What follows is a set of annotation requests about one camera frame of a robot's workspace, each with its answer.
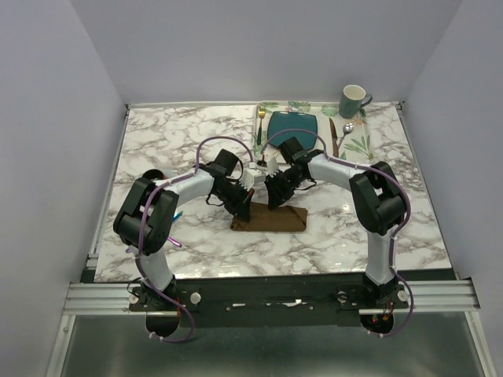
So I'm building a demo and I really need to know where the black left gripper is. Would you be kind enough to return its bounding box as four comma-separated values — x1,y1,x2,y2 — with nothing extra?
215,181,255,222

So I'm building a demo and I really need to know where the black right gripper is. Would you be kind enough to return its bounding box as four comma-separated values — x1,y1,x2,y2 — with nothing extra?
263,168,304,210

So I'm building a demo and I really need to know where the brown cloth napkin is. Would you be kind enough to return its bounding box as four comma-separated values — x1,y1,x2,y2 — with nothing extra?
229,203,308,232

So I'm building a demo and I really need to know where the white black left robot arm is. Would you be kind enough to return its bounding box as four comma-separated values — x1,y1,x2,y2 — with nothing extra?
113,149,254,310

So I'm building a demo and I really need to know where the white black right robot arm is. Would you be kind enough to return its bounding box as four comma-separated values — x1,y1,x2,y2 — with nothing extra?
259,137,411,308

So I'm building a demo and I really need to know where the teal square plate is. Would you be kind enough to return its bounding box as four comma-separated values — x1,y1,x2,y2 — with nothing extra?
267,112,318,149

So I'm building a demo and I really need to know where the brown wooden knife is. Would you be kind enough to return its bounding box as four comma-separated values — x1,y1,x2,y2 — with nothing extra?
329,118,340,158

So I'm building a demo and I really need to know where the iridescent rainbow spoon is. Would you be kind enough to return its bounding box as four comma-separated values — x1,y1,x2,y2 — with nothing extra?
125,237,182,254

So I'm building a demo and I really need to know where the white leaf-pattern tray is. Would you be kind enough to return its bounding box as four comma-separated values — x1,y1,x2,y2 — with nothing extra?
253,101,374,164

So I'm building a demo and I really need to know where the silver spoon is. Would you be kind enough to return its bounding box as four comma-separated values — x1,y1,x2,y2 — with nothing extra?
338,123,354,148

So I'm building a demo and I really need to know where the orange coffee cup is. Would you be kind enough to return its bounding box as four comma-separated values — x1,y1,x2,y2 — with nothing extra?
142,169,167,181

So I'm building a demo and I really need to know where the grey-green ceramic mug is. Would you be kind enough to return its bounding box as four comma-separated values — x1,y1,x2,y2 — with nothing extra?
339,84,373,119

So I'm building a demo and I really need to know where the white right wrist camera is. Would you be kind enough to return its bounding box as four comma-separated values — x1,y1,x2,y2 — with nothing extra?
256,156,280,177

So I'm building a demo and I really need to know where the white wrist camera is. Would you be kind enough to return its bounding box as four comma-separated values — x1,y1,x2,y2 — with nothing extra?
239,168,266,191
256,156,280,177

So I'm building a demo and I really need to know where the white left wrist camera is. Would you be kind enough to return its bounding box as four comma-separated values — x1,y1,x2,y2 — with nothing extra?
239,168,266,191

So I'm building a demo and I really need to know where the gold fork green handle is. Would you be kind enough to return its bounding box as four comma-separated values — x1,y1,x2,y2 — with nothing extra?
256,105,266,145

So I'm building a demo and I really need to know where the black metal base frame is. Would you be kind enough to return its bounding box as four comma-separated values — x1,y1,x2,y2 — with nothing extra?
80,273,461,329

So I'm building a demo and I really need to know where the aluminium extrusion rail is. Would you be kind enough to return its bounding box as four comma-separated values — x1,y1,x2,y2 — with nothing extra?
63,280,480,316

